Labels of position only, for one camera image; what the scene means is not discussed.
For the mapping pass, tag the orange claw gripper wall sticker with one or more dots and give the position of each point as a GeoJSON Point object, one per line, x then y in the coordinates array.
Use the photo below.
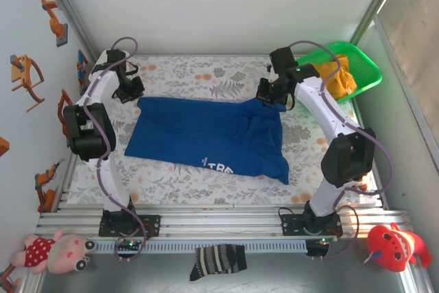
{"type": "Point", "coordinates": [24, 73]}

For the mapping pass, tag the pink pig plush toy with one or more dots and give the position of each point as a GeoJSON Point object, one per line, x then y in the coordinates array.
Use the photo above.
{"type": "Point", "coordinates": [65, 252]}

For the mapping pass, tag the black striped sock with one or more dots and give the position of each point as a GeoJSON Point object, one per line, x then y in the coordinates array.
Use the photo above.
{"type": "Point", "coordinates": [216, 262]}

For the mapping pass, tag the blue orange machine wall sticker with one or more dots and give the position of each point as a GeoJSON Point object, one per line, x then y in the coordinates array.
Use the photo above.
{"type": "Point", "coordinates": [82, 70]}

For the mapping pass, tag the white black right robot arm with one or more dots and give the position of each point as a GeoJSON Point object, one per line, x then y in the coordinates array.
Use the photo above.
{"type": "Point", "coordinates": [346, 155]}

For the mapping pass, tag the red dinosaur plush toy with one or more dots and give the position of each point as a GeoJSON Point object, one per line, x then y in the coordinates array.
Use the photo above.
{"type": "Point", "coordinates": [391, 245]}

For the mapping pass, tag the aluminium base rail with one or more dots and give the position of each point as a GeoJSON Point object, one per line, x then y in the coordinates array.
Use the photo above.
{"type": "Point", "coordinates": [219, 224]}

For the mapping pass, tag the blue t-shirt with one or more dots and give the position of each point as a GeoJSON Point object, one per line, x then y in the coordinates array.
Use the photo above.
{"type": "Point", "coordinates": [192, 128]}

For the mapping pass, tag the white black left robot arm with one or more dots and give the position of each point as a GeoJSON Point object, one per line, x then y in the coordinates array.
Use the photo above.
{"type": "Point", "coordinates": [89, 131]}

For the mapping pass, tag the small control circuit board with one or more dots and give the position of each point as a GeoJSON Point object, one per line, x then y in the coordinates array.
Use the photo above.
{"type": "Point", "coordinates": [324, 241]}
{"type": "Point", "coordinates": [129, 245]}

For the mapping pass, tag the orange robot sticker grey plate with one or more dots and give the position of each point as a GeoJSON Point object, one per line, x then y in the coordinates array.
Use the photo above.
{"type": "Point", "coordinates": [56, 27]}

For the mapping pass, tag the orange block wall sticker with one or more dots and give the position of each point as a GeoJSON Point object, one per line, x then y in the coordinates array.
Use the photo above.
{"type": "Point", "coordinates": [3, 147]}

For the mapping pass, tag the green plastic basket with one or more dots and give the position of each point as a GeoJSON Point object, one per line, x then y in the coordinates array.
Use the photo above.
{"type": "Point", "coordinates": [368, 70]}

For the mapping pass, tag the aluminium frame post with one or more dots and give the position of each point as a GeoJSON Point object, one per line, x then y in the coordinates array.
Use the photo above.
{"type": "Point", "coordinates": [372, 15]}
{"type": "Point", "coordinates": [70, 15]}

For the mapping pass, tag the yellow cloth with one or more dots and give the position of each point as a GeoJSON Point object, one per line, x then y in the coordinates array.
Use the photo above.
{"type": "Point", "coordinates": [343, 80]}

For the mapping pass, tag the floral table mat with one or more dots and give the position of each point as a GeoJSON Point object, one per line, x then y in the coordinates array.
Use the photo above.
{"type": "Point", "coordinates": [205, 77]}

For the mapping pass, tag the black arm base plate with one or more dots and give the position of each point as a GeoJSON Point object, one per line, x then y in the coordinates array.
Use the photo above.
{"type": "Point", "coordinates": [151, 226]}
{"type": "Point", "coordinates": [291, 226]}

